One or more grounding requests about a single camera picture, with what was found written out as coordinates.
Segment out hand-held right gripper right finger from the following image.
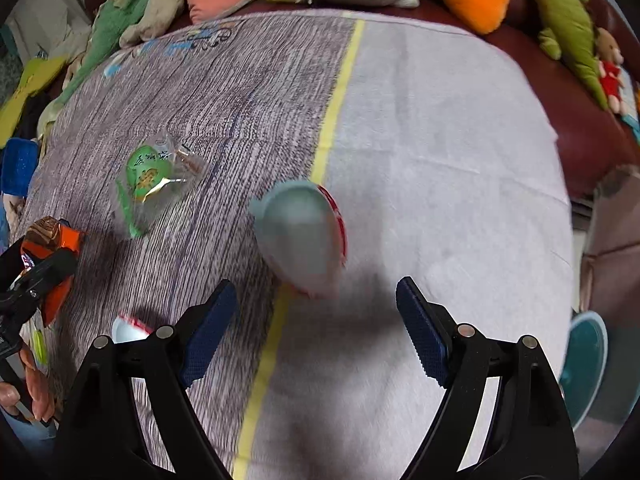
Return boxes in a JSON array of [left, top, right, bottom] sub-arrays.
[[396, 276, 581, 480]]

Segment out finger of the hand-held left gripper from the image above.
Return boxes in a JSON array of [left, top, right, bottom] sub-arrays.
[[10, 249, 79, 307], [0, 237, 28, 286]]

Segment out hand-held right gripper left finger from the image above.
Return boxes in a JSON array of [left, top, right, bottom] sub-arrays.
[[55, 280, 238, 480]]

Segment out orange snack packet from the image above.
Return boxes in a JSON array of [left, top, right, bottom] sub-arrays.
[[20, 216, 85, 328]]

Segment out white plastic cup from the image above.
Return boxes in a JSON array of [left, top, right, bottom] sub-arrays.
[[249, 180, 349, 302]]

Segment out person's left forearm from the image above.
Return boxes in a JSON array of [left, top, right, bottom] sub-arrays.
[[0, 410, 57, 457]]

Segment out person's left hand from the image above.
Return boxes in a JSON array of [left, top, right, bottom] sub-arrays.
[[0, 347, 54, 425]]

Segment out green bottle lid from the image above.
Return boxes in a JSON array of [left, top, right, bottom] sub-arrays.
[[31, 330, 50, 366]]

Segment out small white red-rimmed cup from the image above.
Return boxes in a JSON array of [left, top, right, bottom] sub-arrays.
[[111, 314, 155, 345]]

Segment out green clear snack wrapper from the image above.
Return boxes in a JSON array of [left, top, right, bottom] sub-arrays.
[[115, 130, 206, 239]]

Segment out yellow green plush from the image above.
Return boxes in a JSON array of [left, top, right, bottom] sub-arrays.
[[0, 55, 68, 148]]

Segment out dark red sofa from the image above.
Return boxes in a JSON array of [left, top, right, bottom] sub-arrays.
[[85, 0, 640, 202]]

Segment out white cloth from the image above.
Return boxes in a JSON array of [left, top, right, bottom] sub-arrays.
[[10, 0, 101, 61]]

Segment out green dinosaur plush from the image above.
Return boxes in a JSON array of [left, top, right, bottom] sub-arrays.
[[60, 0, 156, 103]]

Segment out beige bear plush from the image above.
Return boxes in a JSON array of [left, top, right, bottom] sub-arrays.
[[120, 0, 188, 48]]

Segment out small brown bear plush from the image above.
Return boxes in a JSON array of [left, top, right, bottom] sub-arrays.
[[595, 27, 627, 113]]

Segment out olive green crocodile plush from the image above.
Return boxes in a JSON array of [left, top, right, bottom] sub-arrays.
[[522, 0, 609, 111]]

